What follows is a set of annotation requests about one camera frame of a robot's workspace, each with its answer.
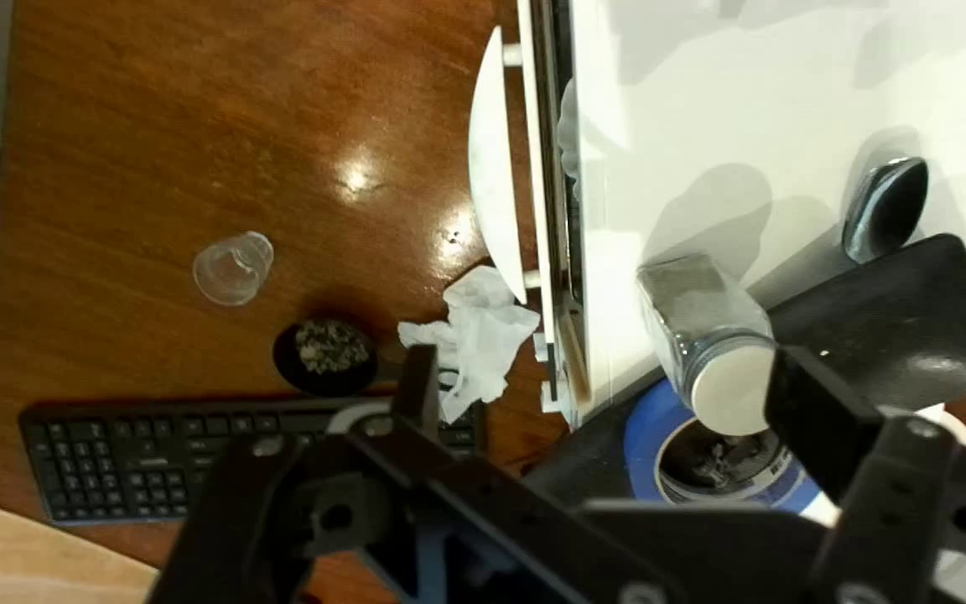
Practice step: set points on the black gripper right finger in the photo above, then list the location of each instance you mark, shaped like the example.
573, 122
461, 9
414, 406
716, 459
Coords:
898, 482

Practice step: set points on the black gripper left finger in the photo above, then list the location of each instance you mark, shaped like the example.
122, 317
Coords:
439, 526

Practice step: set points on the blue masking tape roll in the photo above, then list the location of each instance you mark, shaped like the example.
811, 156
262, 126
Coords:
678, 459

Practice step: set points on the black tray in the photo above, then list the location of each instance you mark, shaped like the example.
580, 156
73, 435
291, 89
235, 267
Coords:
892, 328

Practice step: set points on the black measuring scoop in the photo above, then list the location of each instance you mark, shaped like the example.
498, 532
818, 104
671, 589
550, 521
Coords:
331, 356

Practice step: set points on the crumpled white tissue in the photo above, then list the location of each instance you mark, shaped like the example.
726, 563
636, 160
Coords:
479, 340

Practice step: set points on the small clear plastic cup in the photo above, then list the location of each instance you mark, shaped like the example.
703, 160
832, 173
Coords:
233, 270

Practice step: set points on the black computer keyboard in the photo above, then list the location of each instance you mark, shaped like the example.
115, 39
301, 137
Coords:
145, 459

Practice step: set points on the white toaster oven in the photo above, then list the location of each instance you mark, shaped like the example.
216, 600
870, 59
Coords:
613, 131

